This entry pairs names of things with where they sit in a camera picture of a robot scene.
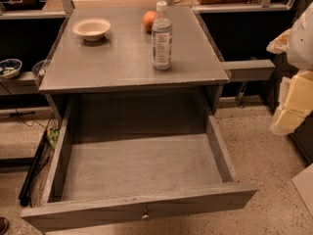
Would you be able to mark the clear plastic container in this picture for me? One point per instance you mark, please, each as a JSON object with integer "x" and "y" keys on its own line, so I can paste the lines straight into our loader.
{"x": 40, "y": 68}

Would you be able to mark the metal drawer knob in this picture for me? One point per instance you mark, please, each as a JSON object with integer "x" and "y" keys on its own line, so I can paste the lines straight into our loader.
{"x": 145, "y": 215}

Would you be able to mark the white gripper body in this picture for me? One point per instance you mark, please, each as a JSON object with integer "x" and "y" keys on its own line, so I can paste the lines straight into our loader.
{"x": 301, "y": 43}

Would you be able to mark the open grey top drawer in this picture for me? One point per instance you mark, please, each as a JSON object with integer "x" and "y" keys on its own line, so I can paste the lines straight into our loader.
{"x": 100, "y": 177}

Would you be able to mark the blue patterned bowl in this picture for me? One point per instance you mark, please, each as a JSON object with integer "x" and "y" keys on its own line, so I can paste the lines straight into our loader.
{"x": 10, "y": 68}

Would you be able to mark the dark shoe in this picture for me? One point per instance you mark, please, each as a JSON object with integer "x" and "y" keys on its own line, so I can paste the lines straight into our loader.
{"x": 4, "y": 224}

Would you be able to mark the white paper bowl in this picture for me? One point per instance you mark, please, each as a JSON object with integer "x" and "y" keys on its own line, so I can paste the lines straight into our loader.
{"x": 91, "y": 29}

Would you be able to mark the grey side shelf left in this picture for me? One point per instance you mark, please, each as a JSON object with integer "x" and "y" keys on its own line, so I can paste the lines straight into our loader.
{"x": 24, "y": 83}

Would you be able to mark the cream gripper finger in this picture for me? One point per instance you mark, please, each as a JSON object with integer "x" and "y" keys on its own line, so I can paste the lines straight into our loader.
{"x": 295, "y": 103}
{"x": 280, "y": 44}

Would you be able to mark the orange fruit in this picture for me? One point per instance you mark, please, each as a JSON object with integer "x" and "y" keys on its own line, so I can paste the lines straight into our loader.
{"x": 148, "y": 20}

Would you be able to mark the grey wooden cabinet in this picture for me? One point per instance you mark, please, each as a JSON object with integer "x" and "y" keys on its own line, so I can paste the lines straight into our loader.
{"x": 112, "y": 83}

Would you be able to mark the clear plastic water bottle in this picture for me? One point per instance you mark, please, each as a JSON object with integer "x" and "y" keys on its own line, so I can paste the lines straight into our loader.
{"x": 162, "y": 38}

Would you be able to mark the black floor bar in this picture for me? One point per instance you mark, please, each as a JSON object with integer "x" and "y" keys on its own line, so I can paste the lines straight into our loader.
{"x": 24, "y": 195}

